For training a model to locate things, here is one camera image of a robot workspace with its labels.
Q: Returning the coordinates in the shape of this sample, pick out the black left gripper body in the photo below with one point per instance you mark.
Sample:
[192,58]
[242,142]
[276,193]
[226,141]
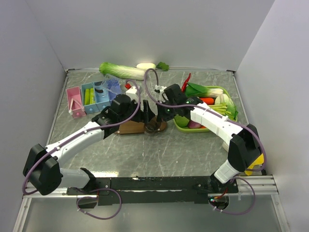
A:
[133,107]

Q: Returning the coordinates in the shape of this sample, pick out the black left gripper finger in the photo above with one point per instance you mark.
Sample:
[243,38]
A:
[152,117]
[146,111]

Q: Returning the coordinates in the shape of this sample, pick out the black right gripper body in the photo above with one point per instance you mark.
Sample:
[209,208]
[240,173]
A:
[167,113]

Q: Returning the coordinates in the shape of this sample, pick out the dark glass cup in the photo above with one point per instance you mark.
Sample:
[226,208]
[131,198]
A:
[152,126]

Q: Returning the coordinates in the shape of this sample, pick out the clear textured plastic holder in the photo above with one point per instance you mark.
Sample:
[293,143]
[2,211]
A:
[108,77]

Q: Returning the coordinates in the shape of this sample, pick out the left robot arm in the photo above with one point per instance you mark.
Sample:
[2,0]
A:
[44,166]

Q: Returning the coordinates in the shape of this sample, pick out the yellow cabbage by arm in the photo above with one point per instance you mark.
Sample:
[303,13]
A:
[255,165]

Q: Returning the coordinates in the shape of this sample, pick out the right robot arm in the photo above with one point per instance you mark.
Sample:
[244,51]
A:
[243,143]

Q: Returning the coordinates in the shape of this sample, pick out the brown wooden tray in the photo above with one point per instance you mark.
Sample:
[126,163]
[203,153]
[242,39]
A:
[132,127]

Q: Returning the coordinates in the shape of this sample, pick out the green toothpaste tubes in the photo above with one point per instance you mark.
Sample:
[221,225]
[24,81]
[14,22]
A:
[89,97]

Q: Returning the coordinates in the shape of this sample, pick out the round green cabbage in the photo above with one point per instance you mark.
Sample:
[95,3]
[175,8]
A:
[181,121]

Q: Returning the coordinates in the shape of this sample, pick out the purple drawer box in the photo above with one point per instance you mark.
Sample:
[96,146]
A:
[113,88]

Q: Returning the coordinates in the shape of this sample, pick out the purple onion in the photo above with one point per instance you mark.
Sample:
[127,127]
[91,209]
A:
[193,125]

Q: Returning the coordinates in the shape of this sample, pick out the red chili pepper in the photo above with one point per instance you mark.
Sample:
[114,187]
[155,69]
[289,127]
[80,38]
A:
[185,83]

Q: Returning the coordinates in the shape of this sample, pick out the bok choy in basket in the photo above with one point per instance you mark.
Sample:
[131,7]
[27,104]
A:
[195,90]

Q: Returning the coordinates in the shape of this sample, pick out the teal drawer box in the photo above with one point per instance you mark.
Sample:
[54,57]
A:
[92,108]

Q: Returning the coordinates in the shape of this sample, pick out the napa cabbage on table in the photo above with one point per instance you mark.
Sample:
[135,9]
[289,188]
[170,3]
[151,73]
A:
[121,71]

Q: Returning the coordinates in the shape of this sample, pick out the pink drawer box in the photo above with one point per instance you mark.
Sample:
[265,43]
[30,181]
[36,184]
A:
[75,91]

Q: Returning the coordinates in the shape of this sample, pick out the white daikon radish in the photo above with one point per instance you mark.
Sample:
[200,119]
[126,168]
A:
[161,66]

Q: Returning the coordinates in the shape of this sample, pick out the orange carrot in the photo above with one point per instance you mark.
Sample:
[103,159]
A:
[208,101]

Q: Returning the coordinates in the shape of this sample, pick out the green plastic vegetable basket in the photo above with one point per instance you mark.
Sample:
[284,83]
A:
[202,128]

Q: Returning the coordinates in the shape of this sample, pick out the white celery stalk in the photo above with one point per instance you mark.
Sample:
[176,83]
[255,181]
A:
[226,110]

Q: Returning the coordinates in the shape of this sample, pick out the napa cabbage in basket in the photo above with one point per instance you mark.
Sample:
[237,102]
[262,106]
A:
[223,98]

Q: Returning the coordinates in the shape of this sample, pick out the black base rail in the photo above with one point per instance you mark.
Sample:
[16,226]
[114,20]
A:
[170,189]

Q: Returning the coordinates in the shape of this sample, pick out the aluminium frame rail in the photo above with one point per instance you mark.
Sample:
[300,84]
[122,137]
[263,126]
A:
[150,204]

